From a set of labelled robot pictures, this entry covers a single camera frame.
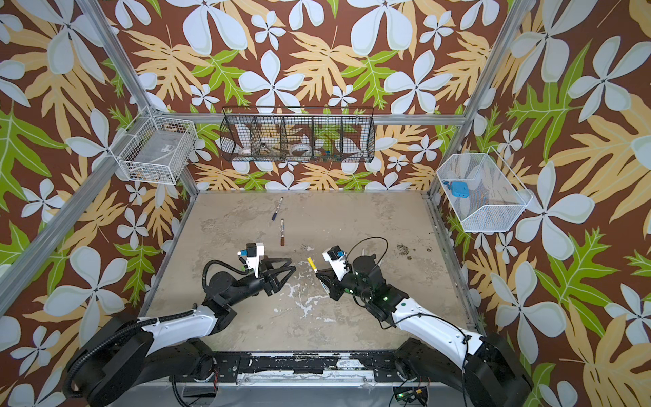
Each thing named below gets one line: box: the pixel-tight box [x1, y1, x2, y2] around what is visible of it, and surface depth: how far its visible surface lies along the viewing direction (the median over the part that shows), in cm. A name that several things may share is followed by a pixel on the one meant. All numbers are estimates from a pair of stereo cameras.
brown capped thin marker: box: [280, 217, 285, 247], surface depth 107 cm
